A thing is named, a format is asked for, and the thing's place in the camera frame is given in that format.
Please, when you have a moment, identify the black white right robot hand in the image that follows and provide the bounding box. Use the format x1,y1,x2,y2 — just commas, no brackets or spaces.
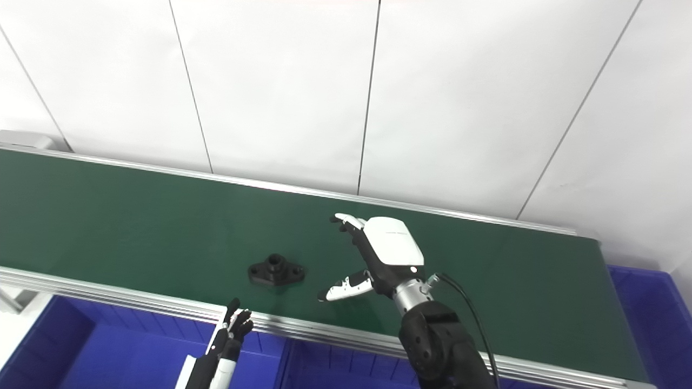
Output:
317,213,425,303

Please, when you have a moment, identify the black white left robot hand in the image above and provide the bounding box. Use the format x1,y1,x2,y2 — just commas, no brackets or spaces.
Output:
184,298,255,389

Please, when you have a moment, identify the black flanged metal part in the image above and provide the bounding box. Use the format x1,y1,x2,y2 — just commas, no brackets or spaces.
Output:
248,253,306,287

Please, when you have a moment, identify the blue plastic bin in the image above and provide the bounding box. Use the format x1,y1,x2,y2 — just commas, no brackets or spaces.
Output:
0,294,287,389
608,265,692,389
280,338,541,389

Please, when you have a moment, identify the green conveyor belt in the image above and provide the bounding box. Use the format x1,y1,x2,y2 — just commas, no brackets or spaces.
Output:
0,143,657,389
0,149,649,381

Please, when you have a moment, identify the grey conveyor end housing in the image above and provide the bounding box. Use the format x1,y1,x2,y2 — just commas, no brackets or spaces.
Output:
0,130,56,151

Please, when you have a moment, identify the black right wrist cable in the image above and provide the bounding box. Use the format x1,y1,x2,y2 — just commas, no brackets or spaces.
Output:
434,272,501,389

